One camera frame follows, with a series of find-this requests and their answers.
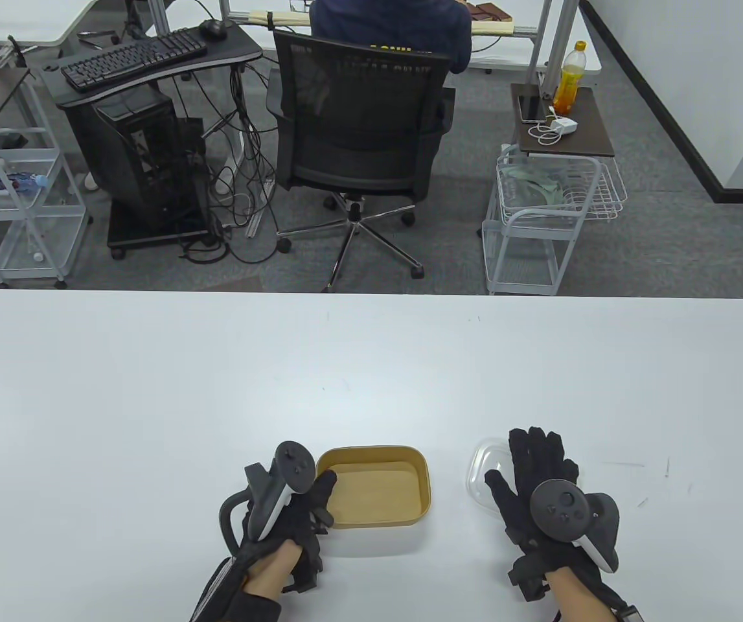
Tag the black computer mouse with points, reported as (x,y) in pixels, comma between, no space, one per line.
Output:
(214,28)

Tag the white desk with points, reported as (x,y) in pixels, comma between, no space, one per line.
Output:
(34,19)

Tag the black mesh office chair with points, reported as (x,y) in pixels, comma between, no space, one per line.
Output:
(358,116)

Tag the pale green cloth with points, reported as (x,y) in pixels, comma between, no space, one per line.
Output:
(533,181)

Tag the person's left hand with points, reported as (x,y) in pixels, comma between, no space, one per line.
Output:
(309,551)

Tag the light wooden plank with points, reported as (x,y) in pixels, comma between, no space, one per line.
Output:
(280,17)

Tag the black computer desk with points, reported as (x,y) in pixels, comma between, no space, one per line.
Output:
(228,48)

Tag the clear plastic water bottle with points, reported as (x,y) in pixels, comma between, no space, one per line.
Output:
(21,181)

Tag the person's left forearm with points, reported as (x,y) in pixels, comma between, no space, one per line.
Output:
(271,573)

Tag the person's right hand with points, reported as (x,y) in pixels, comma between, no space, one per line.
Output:
(539,453)

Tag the dark brown blocks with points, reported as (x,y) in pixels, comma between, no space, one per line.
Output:
(484,11)

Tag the orange drink bottle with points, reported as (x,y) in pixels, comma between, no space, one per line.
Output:
(569,78)

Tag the black keyboard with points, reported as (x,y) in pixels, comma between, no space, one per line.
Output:
(131,58)

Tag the person's right forearm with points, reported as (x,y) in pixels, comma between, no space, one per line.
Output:
(578,596)

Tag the black and white controller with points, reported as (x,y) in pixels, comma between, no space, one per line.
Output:
(562,508)
(290,463)

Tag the black computer tower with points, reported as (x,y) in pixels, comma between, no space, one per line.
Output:
(144,149)

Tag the dark smartphone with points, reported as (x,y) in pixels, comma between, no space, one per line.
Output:
(532,107)

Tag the aluminium frame post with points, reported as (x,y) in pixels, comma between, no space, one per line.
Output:
(562,39)

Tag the white workbench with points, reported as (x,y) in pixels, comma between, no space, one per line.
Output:
(514,48)

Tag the brown paper takeout box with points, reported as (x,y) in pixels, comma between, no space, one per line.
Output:
(371,492)

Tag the clear plastic lid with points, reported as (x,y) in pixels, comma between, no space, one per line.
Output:
(484,466)

